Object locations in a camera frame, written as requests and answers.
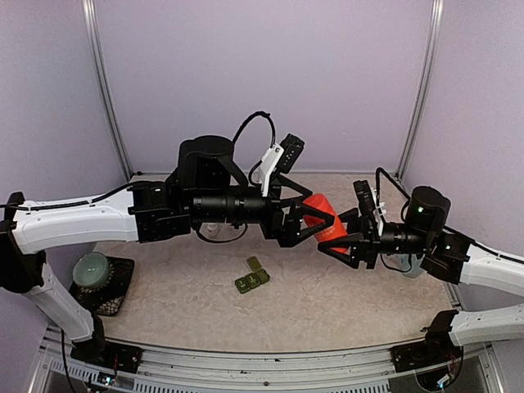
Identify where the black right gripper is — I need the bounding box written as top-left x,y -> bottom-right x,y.
318,208 -> 433,270

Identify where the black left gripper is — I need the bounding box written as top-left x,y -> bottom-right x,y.
191,174 -> 336,247

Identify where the red cylindrical can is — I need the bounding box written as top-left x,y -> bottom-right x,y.
303,193 -> 353,255

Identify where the green pill organizer box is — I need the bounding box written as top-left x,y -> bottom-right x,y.
234,256 -> 270,294

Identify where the small white bottle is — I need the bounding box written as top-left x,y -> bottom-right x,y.
206,223 -> 220,238

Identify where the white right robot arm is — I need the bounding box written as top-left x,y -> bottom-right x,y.
318,181 -> 523,364

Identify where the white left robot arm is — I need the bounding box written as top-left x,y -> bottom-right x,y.
1,135 -> 335,364

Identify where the light blue mug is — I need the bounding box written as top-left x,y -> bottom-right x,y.
400,255 -> 424,278

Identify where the black square tray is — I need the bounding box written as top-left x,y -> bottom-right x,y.
69,257 -> 135,317

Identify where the green ceramic bowl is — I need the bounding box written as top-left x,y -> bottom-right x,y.
73,252 -> 110,289

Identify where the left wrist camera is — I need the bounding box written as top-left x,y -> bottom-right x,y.
255,133 -> 305,197

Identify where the front aluminium rail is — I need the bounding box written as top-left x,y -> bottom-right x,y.
34,328 -> 503,392

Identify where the right aluminium frame post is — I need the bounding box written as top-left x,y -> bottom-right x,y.
395,0 -> 445,182

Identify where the aluminium frame post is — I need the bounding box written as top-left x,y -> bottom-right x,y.
395,0 -> 445,182
82,0 -> 133,180

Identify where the left aluminium frame post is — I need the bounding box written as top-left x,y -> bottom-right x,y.
82,0 -> 133,180

